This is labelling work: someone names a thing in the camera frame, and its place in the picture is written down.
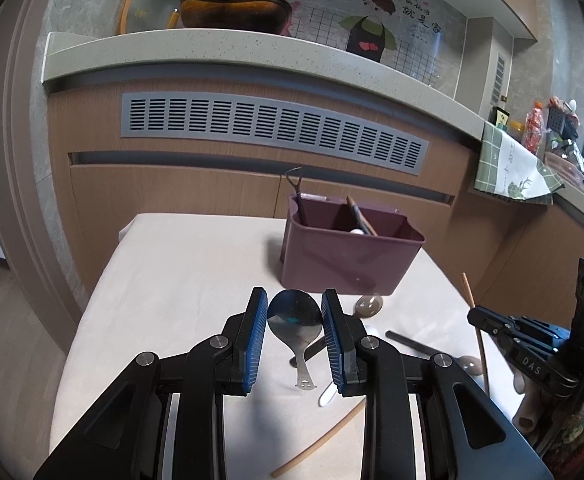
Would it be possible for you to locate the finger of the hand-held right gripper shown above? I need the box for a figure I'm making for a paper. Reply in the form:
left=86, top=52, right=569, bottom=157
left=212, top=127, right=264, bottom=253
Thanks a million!
left=467, top=305, right=576, bottom=346
left=492, top=332, right=584, bottom=404

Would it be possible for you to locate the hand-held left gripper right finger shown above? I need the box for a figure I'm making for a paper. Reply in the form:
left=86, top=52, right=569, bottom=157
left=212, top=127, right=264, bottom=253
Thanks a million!
left=321, top=288, right=555, bottom=480

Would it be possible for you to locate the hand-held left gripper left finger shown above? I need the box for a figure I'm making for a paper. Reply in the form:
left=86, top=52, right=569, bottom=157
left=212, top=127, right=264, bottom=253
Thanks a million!
left=32, top=287, right=269, bottom=480

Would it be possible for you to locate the wooden chopstick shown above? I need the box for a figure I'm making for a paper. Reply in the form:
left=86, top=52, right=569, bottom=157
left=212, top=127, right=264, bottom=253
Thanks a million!
left=270, top=402, right=366, bottom=478
left=460, top=272, right=491, bottom=394

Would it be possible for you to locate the metal spoon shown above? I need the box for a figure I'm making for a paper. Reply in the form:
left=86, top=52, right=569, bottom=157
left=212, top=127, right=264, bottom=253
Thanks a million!
left=266, top=288, right=324, bottom=391

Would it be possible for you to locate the purple plastic utensil holder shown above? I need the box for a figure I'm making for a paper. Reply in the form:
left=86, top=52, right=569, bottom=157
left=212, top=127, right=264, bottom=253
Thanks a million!
left=279, top=192, right=427, bottom=297

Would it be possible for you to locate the wooden spoon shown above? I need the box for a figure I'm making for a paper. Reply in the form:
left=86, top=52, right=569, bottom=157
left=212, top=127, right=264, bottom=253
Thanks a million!
left=346, top=195, right=379, bottom=236

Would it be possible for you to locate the metal peeler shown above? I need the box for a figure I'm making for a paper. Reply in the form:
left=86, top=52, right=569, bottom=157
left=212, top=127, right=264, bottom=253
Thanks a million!
left=285, top=167, right=304, bottom=202

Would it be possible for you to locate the person's right hand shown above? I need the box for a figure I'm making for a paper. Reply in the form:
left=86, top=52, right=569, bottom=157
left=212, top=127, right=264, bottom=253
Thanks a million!
left=514, top=369, right=543, bottom=434

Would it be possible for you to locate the white plastic spoon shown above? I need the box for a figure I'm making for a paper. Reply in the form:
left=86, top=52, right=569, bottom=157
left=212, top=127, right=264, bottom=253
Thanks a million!
left=318, top=324, right=380, bottom=407

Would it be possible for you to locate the cream tablecloth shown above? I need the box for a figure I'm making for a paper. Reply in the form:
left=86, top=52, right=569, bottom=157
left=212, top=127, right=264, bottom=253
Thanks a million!
left=49, top=212, right=529, bottom=480

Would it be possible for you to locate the green checked towel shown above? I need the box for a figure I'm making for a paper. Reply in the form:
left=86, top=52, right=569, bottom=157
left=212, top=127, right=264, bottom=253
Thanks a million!
left=471, top=122, right=566, bottom=206

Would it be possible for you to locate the black storage rack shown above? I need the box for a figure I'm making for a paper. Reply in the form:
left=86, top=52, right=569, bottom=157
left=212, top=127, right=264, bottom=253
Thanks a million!
left=546, top=97, right=581, bottom=141

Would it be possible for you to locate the grey vent grille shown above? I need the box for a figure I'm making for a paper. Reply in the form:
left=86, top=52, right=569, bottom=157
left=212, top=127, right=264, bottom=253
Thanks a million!
left=120, top=92, right=431, bottom=177

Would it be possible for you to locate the grey pipe casing with vent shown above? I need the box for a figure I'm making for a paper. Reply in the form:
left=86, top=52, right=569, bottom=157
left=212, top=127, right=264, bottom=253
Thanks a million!
left=454, top=15, right=516, bottom=121

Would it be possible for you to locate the speckled stone counter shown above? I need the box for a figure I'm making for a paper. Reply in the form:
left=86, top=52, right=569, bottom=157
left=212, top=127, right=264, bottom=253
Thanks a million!
left=41, top=27, right=489, bottom=149

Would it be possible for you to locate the glass lid with yellow rim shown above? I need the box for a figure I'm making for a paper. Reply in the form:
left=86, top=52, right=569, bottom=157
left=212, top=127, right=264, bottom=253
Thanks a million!
left=116, top=0, right=186, bottom=36

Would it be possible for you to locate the cartoon wall poster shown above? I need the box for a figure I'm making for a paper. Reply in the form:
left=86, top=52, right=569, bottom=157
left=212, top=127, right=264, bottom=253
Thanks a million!
left=232, top=0, right=446, bottom=84

